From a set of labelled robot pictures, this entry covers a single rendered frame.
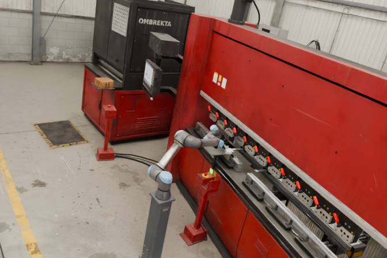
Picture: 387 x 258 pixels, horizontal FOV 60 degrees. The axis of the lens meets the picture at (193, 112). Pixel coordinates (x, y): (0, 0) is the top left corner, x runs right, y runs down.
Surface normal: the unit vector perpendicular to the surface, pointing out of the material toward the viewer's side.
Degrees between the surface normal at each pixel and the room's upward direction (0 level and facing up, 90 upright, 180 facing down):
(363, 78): 90
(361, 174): 90
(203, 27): 90
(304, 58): 90
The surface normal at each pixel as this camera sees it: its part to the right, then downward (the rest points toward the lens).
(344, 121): -0.89, -0.01
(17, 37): 0.59, 0.39
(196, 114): 0.41, 0.40
